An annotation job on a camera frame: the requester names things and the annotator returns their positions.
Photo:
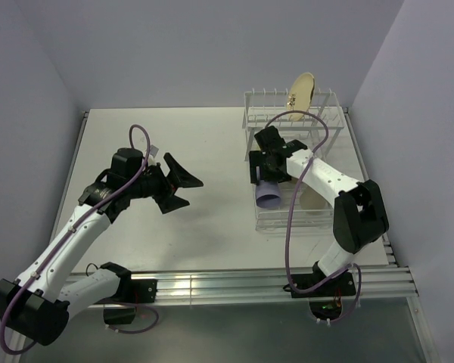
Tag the beige plastic cup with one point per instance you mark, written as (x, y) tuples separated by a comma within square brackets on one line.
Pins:
[(311, 200)]

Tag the white wire dish rack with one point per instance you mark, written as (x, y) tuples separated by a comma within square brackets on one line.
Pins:
[(289, 139)]

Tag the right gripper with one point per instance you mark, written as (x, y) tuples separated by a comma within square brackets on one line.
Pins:
[(256, 159)]

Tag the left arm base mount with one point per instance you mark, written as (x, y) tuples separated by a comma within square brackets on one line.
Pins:
[(136, 291)]

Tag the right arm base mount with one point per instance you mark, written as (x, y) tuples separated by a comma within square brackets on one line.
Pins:
[(340, 286)]

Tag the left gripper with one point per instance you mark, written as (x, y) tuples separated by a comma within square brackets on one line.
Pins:
[(177, 178)]

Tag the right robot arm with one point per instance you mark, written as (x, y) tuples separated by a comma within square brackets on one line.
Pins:
[(359, 215)]

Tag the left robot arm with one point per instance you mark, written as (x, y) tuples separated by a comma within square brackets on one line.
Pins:
[(38, 304)]

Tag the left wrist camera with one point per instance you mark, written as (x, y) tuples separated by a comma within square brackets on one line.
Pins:
[(152, 155)]

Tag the purple plastic cup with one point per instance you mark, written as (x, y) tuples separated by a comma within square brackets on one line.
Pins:
[(267, 195)]

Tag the aluminium front rail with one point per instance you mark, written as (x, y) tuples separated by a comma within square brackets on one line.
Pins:
[(262, 286)]

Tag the cream floral plate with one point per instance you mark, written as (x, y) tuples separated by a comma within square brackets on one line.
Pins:
[(301, 93)]

